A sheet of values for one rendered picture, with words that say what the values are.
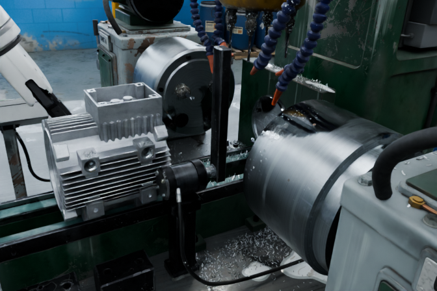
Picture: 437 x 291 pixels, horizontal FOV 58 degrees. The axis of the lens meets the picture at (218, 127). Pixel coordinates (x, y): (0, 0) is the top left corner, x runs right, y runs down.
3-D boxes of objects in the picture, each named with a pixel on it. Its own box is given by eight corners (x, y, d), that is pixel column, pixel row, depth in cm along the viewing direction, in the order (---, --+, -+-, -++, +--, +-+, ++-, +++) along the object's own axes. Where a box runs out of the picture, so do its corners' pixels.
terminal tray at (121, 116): (144, 113, 84) (142, 81, 81) (163, 132, 76) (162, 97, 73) (86, 123, 79) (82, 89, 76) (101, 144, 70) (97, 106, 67)
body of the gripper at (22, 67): (-23, 48, 70) (21, 96, 76) (-23, 62, 62) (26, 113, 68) (14, 25, 71) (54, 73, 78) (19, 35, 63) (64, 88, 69)
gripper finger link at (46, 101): (13, 67, 67) (26, 78, 72) (40, 102, 66) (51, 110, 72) (19, 63, 67) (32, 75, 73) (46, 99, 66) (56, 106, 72)
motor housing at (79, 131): (140, 167, 94) (136, 91, 86) (173, 209, 79) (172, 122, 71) (50, 188, 84) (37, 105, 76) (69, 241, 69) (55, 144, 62)
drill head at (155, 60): (186, 95, 144) (187, 25, 134) (240, 133, 115) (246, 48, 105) (119, 105, 132) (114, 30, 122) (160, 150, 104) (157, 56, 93)
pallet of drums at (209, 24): (264, 46, 662) (268, 0, 632) (285, 58, 593) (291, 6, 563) (194, 49, 627) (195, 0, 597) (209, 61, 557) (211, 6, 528)
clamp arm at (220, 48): (220, 173, 78) (226, 44, 68) (228, 180, 75) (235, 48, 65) (205, 177, 76) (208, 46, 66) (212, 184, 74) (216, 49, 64)
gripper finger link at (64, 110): (36, 99, 73) (59, 125, 77) (38, 105, 70) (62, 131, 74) (51, 89, 73) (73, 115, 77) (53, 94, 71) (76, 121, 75)
